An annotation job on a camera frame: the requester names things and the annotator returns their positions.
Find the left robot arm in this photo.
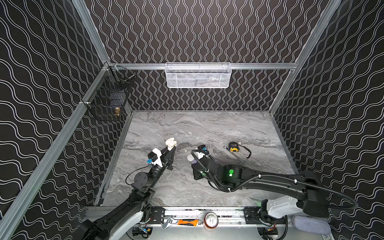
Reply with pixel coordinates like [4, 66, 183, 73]
[74, 146, 176, 240]

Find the grey microphone windscreen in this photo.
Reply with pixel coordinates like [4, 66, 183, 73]
[292, 216, 331, 236]

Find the beige earbud charging case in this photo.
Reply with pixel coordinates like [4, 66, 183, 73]
[166, 138, 177, 151]

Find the adjustable wrench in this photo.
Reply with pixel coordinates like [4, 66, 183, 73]
[161, 216, 179, 229]

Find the soda can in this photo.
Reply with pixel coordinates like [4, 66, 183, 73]
[204, 212, 219, 231]

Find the yellow black tape measure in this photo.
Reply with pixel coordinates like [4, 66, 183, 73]
[228, 142, 252, 159]

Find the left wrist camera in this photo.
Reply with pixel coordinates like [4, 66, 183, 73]
[147, 148, 163, 168]

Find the orange utility knife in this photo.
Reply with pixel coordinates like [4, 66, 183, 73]
[177, 219, 200, 227]

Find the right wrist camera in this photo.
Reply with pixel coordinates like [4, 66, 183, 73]
[198, 145, 214, 160]

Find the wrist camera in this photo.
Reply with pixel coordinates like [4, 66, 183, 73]
[198, 145, 214, 160]
[147, 148, 163, 168]

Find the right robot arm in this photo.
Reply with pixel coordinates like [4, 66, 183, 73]
[191, 157, 358, 219]

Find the white round earbud case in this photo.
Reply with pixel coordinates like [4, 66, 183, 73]
[187, 154, 195, 163]

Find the white wire mesh basket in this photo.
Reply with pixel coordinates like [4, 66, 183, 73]
[165, 62, 232, 89]

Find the brass object in basket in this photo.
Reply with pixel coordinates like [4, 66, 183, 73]
[115, 107, 121, 117]

